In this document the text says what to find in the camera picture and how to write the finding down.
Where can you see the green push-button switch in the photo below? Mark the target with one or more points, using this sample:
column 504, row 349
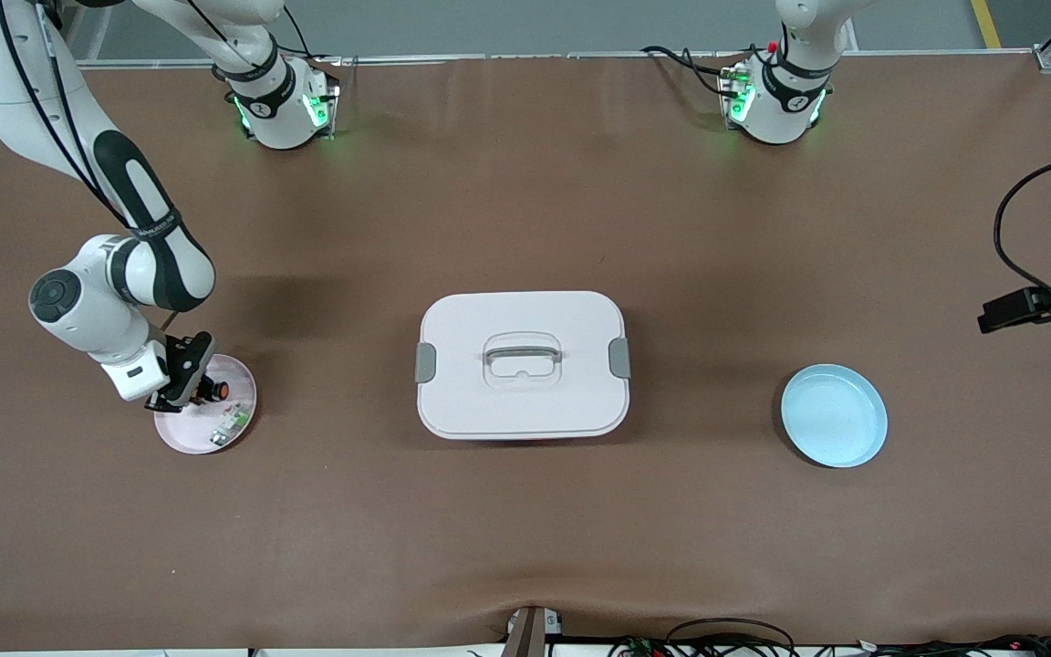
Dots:
column 232, row 424

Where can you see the white lidded storage box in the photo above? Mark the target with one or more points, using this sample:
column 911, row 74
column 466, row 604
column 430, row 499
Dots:
column 525, row 401

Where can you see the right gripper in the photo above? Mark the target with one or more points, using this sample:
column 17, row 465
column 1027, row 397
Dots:
column 203, row 387

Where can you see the brown table mat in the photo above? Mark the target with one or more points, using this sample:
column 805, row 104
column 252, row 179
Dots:
column 525, row 182

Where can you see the pink round plate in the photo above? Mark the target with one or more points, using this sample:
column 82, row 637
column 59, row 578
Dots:
column 183, row 433

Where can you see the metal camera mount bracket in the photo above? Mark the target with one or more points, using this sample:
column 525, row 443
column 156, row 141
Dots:
column 530, row 634

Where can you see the orange push-button switch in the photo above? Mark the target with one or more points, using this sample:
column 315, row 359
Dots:
column 218, row 391

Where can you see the light blue round plate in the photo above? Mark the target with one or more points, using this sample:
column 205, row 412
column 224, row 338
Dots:
column 831, row 415

